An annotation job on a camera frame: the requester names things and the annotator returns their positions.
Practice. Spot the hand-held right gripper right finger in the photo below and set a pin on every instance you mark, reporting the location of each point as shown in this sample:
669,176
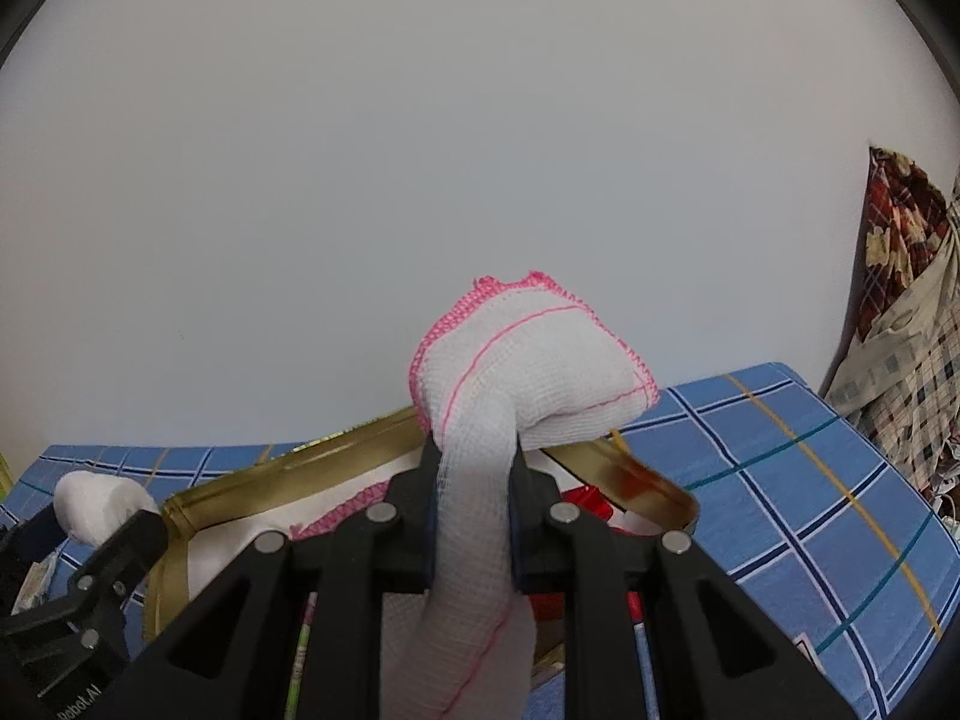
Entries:
525,532

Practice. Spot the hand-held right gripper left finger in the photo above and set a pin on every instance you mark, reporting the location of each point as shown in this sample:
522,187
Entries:
409,532

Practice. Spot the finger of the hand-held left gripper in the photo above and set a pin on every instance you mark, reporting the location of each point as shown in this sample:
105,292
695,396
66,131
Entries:
26,536
120,551

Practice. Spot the cotton swab pack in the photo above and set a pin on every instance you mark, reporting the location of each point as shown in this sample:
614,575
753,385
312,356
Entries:
37,581

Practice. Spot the white towel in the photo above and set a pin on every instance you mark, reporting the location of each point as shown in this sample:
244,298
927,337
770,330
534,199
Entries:
97,502

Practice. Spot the gold metal tin box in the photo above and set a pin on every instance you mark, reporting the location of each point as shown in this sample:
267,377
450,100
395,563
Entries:
225,491

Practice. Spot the white gauze cloth pink edging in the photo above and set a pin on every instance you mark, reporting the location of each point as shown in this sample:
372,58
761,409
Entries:
525,360

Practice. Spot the blue plaid bed sheet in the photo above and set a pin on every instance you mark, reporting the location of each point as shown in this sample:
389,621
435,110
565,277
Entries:
787,480

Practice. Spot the beige checkered quilt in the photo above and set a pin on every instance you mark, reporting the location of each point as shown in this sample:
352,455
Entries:
915,390

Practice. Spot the red floral patterned cloth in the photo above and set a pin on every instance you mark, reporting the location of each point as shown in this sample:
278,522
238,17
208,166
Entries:
900,225

